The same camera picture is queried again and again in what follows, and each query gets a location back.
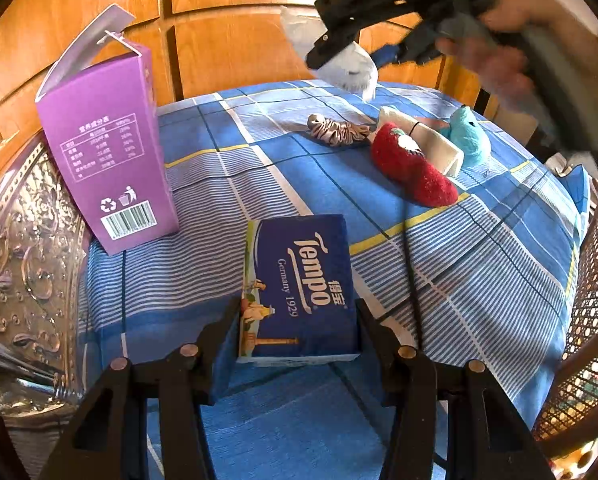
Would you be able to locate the purple carton box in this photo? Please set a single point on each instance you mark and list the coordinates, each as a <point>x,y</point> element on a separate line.
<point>109,160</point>

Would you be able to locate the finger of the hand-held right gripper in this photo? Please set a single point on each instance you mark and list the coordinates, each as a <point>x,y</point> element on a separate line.
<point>329,50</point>
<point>384,55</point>

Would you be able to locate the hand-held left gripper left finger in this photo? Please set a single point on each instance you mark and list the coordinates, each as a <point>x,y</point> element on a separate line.
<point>226,355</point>

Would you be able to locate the teal plush toy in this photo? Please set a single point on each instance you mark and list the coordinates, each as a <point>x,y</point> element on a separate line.
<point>469,135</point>

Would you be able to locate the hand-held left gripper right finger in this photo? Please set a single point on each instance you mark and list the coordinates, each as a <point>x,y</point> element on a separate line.
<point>369,340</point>

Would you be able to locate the person's right hand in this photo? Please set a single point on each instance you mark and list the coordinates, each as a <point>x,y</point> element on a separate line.
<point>499,70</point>

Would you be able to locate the blue tissue pack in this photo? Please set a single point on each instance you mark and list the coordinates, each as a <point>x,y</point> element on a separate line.
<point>299,280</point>

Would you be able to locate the blue plaid bed sheet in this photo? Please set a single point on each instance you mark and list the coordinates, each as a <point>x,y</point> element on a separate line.
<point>329,185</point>

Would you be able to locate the red fuzzy sock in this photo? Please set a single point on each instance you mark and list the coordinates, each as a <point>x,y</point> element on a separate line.
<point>409,170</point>

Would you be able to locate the cream cloth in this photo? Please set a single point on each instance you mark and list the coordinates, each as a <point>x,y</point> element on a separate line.
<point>441,152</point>

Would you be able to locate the wicker chair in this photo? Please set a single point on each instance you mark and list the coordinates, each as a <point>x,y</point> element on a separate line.
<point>594,310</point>

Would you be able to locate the silver embossed tissue box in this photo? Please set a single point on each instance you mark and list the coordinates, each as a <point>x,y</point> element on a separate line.
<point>24,270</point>

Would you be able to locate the dusty pink scrunchie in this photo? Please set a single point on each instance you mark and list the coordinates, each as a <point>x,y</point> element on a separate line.
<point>339,132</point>

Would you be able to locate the wooden wardrobe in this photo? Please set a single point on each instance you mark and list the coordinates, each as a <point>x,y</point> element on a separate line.
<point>229,50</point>

